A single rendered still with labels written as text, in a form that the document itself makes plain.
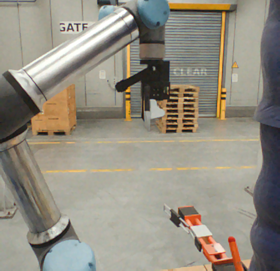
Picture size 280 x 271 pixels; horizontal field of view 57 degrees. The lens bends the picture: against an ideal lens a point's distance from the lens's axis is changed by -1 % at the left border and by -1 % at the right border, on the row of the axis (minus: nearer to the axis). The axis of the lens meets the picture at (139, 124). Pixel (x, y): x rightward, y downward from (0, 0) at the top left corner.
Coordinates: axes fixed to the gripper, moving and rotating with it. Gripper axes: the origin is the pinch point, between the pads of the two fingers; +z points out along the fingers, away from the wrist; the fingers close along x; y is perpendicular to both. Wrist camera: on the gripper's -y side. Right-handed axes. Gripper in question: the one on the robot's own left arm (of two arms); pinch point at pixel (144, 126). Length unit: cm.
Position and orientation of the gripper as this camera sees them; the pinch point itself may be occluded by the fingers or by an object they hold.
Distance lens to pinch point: 80.3
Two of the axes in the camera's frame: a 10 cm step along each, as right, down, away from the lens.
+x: -0.6, -1.9, 9.8
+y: 10.0, -0.1, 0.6
